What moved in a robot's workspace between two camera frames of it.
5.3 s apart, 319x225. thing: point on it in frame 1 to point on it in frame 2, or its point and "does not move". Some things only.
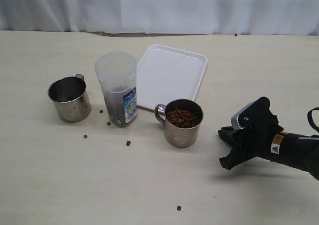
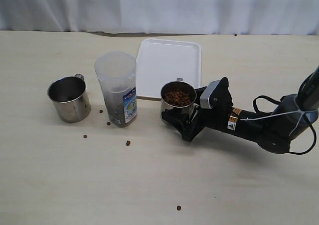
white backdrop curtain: [222, 10] does not move
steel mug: [70, 96] does not move
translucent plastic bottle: [117, 72] does not move
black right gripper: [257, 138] to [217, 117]
